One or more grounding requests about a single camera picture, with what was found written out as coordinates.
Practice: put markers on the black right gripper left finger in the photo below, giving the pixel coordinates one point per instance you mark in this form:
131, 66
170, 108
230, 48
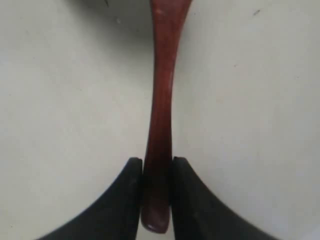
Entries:
114, 215

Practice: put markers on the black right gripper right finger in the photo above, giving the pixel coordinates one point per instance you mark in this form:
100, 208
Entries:
199, 215

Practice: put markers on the brown wooden spoon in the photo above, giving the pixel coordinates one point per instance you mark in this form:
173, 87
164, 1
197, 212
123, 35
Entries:
168, 19

